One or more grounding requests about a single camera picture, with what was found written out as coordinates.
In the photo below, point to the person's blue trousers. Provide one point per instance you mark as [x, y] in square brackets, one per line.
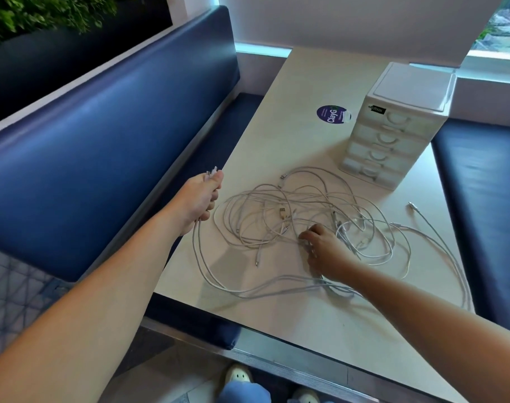
[242, 394]

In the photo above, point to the person's left hand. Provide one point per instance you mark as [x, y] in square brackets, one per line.
[194, 201]

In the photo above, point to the round purple sticker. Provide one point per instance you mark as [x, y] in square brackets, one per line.
[332, 114]

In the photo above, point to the white roller blind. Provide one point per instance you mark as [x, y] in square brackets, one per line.
[343, 20]

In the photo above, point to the green leafy plants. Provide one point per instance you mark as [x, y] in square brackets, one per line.
[49, 12]

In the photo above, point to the glass window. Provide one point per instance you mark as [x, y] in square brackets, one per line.
[502, 29]

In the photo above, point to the person's left forearm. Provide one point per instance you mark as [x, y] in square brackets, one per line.
[91, 310]

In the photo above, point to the blue padded bench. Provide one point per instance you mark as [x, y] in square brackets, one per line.
[481, 197]
[91, 155]

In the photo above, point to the person's right hand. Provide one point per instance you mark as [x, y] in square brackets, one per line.
[330, 256]

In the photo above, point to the person's left white shoe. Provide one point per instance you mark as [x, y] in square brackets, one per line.
[237, 374]

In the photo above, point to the person's white shoe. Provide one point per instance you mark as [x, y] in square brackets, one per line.
[304, 396]
[237, 374]

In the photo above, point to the person's right white shoe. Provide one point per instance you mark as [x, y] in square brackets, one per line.
[304, 396]

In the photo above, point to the white mini drawer cabinet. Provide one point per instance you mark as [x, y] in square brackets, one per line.
[414, 88]

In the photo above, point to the black planter box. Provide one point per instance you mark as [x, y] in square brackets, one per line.
[91, 54]

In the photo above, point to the white table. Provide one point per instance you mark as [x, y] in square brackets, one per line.
[288, 88]

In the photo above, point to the person's right forearm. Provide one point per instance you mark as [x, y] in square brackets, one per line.
[439, 331]

